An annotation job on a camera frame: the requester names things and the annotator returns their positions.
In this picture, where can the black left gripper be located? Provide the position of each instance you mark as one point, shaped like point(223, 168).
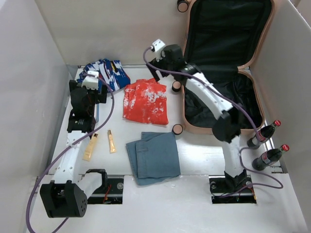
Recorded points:
point(99, 97)

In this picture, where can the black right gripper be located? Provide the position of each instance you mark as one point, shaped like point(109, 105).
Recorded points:
point(156, 64)

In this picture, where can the large cream cosmetic tube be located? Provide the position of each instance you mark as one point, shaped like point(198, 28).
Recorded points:
point(90, 148)

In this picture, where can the small cream cosmetic tube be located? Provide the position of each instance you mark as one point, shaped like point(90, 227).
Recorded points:
point(111, 142)

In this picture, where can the cola bottle red cap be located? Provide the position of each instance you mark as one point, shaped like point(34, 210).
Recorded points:
point(264, 133)

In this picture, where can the white first aid tin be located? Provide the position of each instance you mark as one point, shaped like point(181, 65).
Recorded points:
point(97, 113)

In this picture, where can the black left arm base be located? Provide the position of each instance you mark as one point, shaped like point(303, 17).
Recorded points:
point(112, 194)

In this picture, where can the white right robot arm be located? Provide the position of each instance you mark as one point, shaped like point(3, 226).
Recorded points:
point(228, 114)

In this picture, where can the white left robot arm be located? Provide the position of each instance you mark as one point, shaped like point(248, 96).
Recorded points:
point(66, 195)

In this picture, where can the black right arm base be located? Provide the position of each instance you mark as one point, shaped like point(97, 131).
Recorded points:
point(221, 193)

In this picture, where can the blue white patterned garment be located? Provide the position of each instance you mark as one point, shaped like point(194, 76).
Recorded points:
point(109, 70)

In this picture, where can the red white patterned garment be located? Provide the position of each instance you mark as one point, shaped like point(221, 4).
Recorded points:
point(145, 101)

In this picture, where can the pink hard-shell suitcase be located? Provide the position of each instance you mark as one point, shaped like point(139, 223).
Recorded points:
point(223, 38)

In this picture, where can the folded blue denim shorts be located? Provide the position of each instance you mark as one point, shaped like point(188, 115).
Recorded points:
point(154, 158)

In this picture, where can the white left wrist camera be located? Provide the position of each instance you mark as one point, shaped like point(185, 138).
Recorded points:
point(90, 80)

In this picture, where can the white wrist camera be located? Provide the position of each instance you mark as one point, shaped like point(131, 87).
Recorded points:
point(157, 48)
point(90, 80)

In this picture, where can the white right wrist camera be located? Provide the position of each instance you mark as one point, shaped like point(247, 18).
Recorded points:
point(157, 48)

